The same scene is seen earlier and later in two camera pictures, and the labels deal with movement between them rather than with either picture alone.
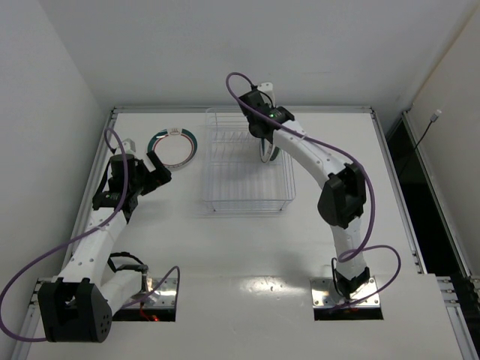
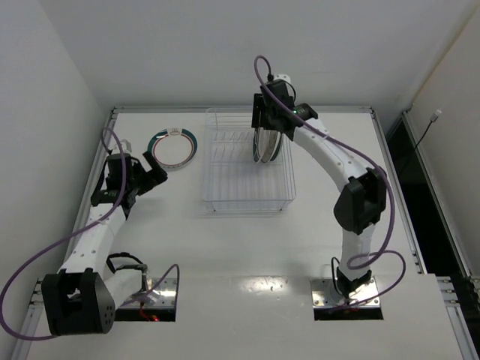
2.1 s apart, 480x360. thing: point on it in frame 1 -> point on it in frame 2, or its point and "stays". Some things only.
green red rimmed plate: [176, 148] stays
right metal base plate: [324, 296] stays
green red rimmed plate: [268, 147] -> [256, 145]
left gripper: [151, 178] stays
